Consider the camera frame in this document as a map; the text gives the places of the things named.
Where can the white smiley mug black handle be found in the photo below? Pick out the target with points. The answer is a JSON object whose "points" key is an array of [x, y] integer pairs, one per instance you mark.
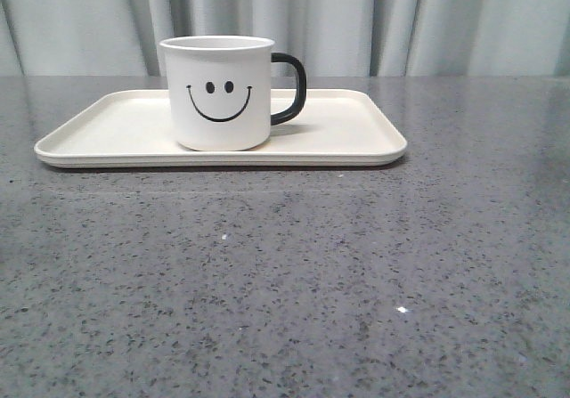
{"points": [[220, 90]]}

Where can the cream rectangular plastic tray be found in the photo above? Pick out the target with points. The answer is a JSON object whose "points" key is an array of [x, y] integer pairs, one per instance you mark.
{"points": [[337, 127]]}

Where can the pale grey-green curtain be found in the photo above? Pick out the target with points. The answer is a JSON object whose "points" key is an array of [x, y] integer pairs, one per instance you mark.
{"points": [[333, 38]]}

